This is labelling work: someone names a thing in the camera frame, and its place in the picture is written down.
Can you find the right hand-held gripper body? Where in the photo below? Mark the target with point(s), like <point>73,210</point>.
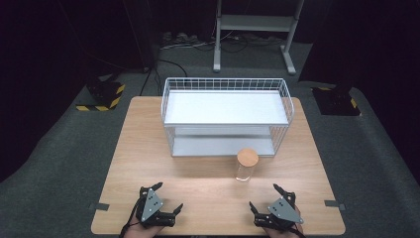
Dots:
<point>284,211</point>

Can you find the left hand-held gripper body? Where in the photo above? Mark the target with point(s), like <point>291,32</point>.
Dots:
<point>150,206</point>

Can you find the person's right hand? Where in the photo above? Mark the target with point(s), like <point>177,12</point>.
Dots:
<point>284,233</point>

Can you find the person's left hand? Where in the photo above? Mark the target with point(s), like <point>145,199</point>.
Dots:
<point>138,231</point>

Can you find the glass jar with wooden lid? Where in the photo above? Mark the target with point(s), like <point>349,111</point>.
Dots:
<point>246,163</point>

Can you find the grey tape strip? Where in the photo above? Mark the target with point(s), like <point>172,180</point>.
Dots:
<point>334,204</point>
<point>99,206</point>

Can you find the black yellow striped stand base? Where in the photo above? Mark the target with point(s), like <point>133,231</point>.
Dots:
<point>105,95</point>

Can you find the power strip with plugs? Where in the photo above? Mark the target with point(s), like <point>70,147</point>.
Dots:
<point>180,39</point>

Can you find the white metal stand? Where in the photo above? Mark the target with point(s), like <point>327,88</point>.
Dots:
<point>254,23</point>

